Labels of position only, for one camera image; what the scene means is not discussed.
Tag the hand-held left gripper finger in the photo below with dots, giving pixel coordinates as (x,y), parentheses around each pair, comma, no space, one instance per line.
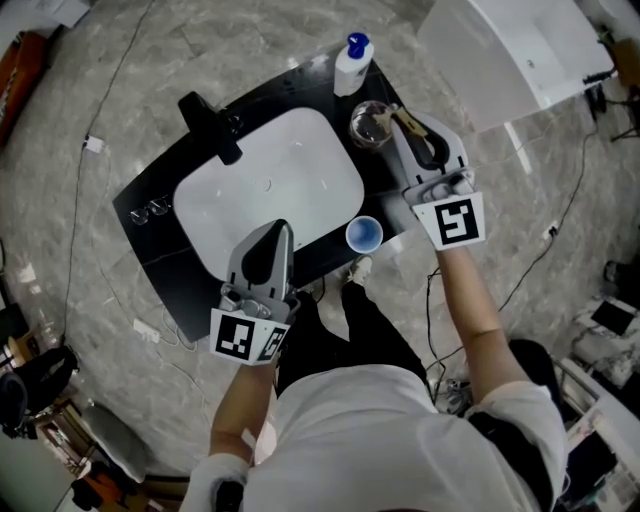
(236,260)
(285,265)

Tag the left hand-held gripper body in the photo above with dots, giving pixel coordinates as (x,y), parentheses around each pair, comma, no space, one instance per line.
(230,335)

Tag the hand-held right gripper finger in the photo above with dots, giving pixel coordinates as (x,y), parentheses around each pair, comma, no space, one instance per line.
(455,147)
(404,155)

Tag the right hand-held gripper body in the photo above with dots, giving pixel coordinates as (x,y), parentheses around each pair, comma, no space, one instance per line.
(455,220)

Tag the wooden brush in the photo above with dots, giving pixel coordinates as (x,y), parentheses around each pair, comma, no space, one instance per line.
(405,122)

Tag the clear glass cup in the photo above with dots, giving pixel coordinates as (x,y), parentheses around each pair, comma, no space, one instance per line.
(367,127)

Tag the person's right forearm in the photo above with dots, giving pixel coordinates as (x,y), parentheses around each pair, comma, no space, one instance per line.
(472,310)

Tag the person's left forearm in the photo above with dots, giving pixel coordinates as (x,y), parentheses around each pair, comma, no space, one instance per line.
(240,400)

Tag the blue plastic cup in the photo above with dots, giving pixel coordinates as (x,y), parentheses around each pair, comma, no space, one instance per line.
(364,235)

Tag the person's right white shoe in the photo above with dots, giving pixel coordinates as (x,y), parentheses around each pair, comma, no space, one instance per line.
(361,270)

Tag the white power strip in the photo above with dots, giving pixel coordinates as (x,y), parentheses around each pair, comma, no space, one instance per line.
(146,331)

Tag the white sink basin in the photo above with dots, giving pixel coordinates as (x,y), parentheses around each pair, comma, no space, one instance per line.
(260,175)

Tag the black vanity counter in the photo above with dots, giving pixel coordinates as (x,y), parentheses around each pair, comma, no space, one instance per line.
(150,235)

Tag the eyeglasses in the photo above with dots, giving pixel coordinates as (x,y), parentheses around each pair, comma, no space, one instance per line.
(150,210)

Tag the white bottle with blue pump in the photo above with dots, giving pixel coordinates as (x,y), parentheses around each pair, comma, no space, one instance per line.
(350,70)

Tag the person's black trousers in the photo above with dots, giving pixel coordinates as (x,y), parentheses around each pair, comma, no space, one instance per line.
(360,340)

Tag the black faucet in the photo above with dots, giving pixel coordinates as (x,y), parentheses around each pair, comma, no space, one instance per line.
(210,125)

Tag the grey stool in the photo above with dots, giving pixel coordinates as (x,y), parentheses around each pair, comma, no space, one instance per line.
(115,442)

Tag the small white adapter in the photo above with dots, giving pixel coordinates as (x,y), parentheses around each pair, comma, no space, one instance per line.
(95,144)

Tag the person's white shirt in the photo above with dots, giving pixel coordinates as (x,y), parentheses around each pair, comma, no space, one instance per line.
(380,445)

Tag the black tablet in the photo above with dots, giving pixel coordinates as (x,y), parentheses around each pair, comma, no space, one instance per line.
(614,317)

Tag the black bags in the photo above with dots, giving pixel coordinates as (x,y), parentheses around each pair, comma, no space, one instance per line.
(35,385)

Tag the marble table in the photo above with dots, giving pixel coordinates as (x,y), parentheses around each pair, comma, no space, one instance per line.
(610,350)

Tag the orange board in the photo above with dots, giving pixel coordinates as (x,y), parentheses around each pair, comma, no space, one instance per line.
(20,85)

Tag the white paper sheets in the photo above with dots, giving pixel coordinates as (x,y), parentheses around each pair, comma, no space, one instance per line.
(55,11)

